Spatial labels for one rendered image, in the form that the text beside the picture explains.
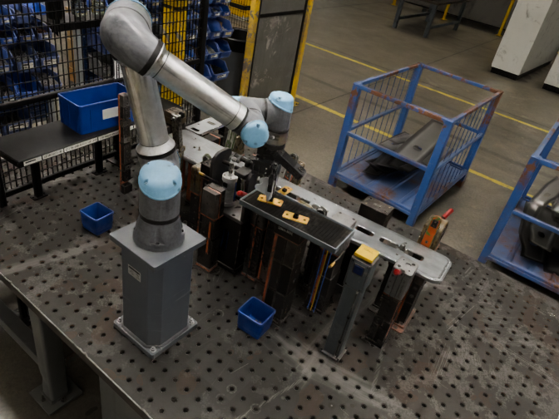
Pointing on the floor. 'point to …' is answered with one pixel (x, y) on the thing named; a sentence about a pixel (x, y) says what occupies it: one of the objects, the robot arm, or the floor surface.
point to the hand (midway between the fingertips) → (270, 196)
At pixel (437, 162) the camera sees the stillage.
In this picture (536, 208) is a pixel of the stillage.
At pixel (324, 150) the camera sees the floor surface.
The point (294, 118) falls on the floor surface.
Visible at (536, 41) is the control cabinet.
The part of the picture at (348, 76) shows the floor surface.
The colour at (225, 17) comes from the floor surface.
